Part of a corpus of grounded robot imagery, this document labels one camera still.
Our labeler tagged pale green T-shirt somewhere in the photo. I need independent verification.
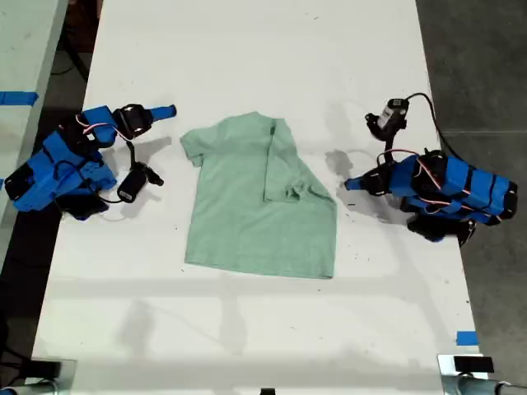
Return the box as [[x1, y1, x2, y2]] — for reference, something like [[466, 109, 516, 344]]
[[180, 110, 338, 280]]

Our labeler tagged long blue tape strip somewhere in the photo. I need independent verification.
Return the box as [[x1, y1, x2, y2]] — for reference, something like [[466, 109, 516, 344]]
[[0, 91, 40, 106]]

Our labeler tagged grey side table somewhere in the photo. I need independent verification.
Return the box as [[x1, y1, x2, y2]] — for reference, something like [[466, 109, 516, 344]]
[[0, 0, 70, 256]]

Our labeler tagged short blue tape strip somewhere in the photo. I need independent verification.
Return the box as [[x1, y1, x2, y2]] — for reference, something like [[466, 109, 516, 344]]
[[455, 330, 480, 347]]

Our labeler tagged small black box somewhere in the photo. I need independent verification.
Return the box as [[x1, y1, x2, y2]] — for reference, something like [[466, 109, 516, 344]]
[[29, 360, 63, 378], [453, 356, 494, 374]]

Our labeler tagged black and white camera box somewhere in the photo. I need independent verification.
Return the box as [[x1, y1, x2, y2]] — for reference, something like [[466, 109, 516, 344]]
[[364, 98, 411, 142]]

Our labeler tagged black camera cable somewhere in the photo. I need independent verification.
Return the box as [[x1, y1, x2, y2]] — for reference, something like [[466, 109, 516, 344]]
[[405, 92, 450, 156], [97, 189, 124, 206]]

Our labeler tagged black floor cable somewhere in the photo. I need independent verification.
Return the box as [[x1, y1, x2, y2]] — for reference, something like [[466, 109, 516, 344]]
[[51, 39, 91, 82]]

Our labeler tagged metal table bracket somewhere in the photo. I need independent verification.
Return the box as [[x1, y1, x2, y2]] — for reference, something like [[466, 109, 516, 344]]
[[0, 358, 78, 395], [436, 354, 527, 395]]

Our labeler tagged black cable bundle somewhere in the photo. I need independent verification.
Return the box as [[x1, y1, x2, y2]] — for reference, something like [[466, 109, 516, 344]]
[[0, 324, 34, 382]]

